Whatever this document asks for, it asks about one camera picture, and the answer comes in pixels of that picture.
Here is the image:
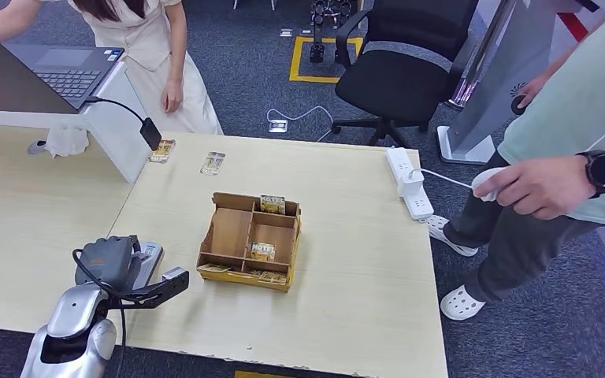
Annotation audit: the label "white handheld controller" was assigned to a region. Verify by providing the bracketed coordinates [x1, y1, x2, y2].
[470, 166, 508, 203]

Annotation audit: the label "person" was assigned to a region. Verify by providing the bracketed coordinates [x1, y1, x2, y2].
[429, 0, 605, 322]
[0, 0, 225, 137]

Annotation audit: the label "yellow floor tape square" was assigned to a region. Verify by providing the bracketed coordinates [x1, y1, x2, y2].
[233, 370, 303, 378]

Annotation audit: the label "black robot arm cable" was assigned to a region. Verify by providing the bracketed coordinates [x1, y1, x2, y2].
[72, 248, 128, 378]

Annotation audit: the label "black office chair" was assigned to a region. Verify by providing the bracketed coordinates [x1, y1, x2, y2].
[331, 0, 481, 149]

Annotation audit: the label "white floor cable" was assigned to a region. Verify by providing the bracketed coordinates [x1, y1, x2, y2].
[266, 106, 336, 143]

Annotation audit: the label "black adapter cable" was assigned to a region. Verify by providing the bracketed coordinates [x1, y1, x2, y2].
[84, 95, 148, 125]

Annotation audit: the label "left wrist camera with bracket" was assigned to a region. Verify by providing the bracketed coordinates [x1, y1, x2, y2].
[109, 266, 191, 311]

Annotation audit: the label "black wheeled equipment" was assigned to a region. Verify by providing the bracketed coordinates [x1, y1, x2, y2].
[308, 0, 354, 65]

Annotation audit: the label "dark grey laptop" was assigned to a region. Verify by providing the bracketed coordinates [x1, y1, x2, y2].
[0, 18, 126, 115]

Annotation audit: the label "white plug adapter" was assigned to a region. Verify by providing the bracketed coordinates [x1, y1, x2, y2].
[397, 168, 426, 198]

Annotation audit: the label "grey metal kiosk stand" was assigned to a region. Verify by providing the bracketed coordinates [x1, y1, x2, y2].
[436, 0, 559, 166]

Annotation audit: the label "white chair legs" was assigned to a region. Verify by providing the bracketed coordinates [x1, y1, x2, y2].
[232, 0, 278, 12]

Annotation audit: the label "black power adapter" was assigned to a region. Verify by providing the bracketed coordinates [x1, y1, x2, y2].
[139, 117, 163, 152]

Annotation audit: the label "white controller cable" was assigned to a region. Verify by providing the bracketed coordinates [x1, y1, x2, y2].
[419, 168, 477, 191]

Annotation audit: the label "white power strip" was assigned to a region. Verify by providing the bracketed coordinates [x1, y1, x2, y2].
[384, 146, 436, 222]

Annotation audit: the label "wooden card organizer box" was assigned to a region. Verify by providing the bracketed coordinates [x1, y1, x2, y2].
[195, 191, 303, 293]

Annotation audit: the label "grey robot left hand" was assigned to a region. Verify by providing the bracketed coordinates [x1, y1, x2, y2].
[74, 235, 142, 293]

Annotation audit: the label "person's left hand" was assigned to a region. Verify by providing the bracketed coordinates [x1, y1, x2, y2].
[161, 78, 185, 115]
[473, 154, 593, 221]

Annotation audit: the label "white perforated clog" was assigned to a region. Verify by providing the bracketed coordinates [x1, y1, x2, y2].
[427, 214, 480, 258]
[440, 284, 487, 322]

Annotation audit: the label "white crumpled tissue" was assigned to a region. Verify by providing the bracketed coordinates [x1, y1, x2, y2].
[44, 124, 90, 158]

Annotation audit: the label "person's right hand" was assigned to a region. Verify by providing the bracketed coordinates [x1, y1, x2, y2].
[516, 74, 550, 109]

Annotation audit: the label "white desk riser stand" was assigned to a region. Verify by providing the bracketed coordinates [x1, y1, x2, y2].
[0, 61, 152, 183]

